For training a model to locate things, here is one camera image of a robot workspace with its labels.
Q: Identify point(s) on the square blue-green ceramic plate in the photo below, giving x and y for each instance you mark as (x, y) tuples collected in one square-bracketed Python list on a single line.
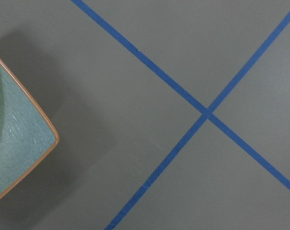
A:
[(27, 135)]

